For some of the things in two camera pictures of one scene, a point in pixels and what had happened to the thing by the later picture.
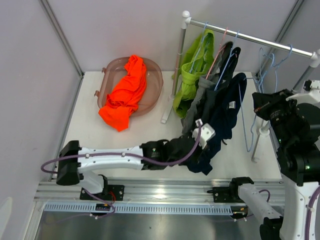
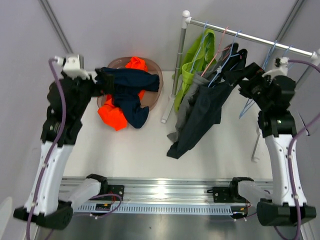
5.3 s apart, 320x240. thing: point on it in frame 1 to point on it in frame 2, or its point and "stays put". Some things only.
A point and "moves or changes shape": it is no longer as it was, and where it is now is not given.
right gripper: (263, 101) to (253, 72)
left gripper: (199, 151) to (107, 86)
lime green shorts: (198, 56) stays put
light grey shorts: (192, 111) to (190, 91)
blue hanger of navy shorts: (247, 150) to (250, 102)
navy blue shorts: (225, 113) to (128, 83)
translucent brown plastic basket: (114, 74) stays put
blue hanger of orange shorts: (275, 64) moves or changes shape
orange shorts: (124, 100) stays put
